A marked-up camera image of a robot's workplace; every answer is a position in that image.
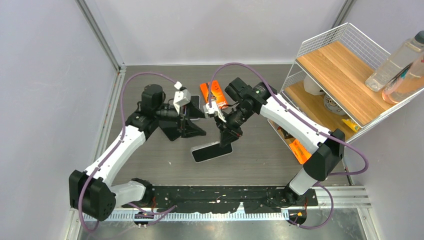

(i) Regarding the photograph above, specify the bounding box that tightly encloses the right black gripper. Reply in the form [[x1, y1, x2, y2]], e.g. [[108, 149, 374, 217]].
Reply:
[[214, 103, 255, 147]]

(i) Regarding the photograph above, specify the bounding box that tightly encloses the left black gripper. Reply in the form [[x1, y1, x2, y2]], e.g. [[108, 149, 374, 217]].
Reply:
[[155, 97, 207, 138]]

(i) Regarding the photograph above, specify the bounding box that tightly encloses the orange razor box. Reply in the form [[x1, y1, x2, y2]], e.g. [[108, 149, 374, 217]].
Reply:
[[199, 80, 228, 109]]

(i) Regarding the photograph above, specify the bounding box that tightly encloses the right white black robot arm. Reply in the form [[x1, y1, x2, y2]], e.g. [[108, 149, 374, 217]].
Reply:
[[215, 77, 345, 205]]

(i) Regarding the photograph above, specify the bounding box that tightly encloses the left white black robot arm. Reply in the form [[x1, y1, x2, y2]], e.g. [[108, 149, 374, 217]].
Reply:
[[69, 84, 206, 222]]

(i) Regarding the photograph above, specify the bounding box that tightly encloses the phone in lilac case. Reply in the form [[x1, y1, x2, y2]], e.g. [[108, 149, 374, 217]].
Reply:
[[186, 94, 201, 121]]

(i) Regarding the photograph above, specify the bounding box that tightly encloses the bare black phone left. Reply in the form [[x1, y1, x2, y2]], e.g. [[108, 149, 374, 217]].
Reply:
[[158, 120, 182, 142]]

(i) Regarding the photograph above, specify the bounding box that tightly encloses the orange packet under shelf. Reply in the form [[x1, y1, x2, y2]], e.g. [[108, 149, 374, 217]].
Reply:
[[289, 139, 312, 165]]

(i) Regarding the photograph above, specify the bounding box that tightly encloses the white round container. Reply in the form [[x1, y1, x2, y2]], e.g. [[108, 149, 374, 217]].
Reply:
[[303, 75, 325, 96]]

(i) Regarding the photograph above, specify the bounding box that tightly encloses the yellow snack packet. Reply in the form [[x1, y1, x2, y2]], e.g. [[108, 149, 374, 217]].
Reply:
[[341, 118, 362, 133]]

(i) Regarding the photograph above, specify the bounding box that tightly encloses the pink tinted bottle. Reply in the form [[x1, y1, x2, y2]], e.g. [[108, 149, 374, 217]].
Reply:
[[382, 53, 424, 104]]

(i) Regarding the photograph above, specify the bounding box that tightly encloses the clear water bottle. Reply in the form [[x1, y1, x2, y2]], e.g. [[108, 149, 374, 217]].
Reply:
[[365, 30, 424, 92]]

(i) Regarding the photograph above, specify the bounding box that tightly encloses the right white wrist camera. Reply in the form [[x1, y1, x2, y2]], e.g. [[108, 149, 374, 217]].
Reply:
[[203, 101, 227, 123]]

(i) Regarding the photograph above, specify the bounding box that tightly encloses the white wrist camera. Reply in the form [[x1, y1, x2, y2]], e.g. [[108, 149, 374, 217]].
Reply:
[[203, 101, 227, 123], [173, 81, 191, 115]]

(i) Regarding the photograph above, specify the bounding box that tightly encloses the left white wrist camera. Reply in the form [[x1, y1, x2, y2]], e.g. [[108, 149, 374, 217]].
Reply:
[[173, 81, 191, 115]]

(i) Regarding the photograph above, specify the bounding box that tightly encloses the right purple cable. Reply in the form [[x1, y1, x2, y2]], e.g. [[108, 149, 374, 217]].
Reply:
[[207, 62, 370, 230]]

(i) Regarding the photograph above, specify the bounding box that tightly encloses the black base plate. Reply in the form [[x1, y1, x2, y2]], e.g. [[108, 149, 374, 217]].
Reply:
[[135, 185, 318, 214]]

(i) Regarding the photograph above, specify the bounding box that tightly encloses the white wire wooden shelf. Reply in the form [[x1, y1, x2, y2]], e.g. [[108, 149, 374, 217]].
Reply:
[[280, 23, 412, 143]]

